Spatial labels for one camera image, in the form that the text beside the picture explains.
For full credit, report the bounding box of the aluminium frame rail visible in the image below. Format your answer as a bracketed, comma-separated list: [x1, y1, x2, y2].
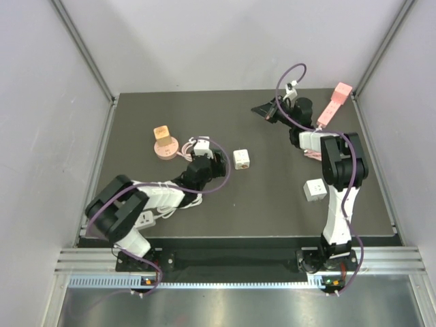
[54, 247, 426, 275]

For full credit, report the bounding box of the white tiger cube plug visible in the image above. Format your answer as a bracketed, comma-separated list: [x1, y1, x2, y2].
[233, 149, 251, 170]

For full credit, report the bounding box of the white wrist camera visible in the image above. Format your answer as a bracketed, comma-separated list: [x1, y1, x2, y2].
[283, 80, 298, 101]
[193, 136, 213, 159]

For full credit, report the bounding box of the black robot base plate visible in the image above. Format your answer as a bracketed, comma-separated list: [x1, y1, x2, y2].
[116, 237, 358, 283]

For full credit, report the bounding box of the pink cube adapter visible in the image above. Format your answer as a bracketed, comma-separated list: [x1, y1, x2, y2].
[330, 82, 353, 105]

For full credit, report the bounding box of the orange cube adapter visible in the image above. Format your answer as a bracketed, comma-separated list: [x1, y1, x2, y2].
[153, 125, 172, 146]

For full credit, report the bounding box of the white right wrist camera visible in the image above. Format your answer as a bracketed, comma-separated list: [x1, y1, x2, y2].
[283, 80, 298, 101]

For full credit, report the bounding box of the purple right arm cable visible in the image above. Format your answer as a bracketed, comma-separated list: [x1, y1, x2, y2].
[275, 63, 365, 296]

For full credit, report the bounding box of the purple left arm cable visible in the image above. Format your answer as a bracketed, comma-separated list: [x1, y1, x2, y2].
[87, 138, 232, 296]

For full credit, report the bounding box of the white power strip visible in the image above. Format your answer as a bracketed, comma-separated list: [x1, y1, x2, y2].
[134, 211, 156, 230]

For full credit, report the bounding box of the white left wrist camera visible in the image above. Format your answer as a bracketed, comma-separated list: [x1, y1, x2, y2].
[193, 136, 213, 159]

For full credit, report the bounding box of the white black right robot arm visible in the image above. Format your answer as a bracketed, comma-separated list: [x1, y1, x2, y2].
[251, 96, 369, 274]

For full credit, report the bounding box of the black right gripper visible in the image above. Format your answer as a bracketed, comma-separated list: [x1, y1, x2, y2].
[251, 95, 298, 129]

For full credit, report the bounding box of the white cube adapter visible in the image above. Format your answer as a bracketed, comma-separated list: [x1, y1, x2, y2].
[303, 178, 328, 202]

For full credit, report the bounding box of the grey cable duct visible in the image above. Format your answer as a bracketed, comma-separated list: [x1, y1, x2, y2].
[68, 275, 325, 290]

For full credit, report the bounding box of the pink round socket base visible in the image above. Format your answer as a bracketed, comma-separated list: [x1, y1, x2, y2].
[153, 136, 179, 160]

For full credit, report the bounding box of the pink power strip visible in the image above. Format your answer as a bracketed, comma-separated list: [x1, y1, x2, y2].
[317, 101, 341, 128]

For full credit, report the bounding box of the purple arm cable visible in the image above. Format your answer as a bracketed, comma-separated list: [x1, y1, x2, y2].
[275, 63, 365, 296]
[87, 138, 232, 296]

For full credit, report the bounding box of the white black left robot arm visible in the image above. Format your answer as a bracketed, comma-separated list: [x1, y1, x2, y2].
[84, 149, 229, 270]

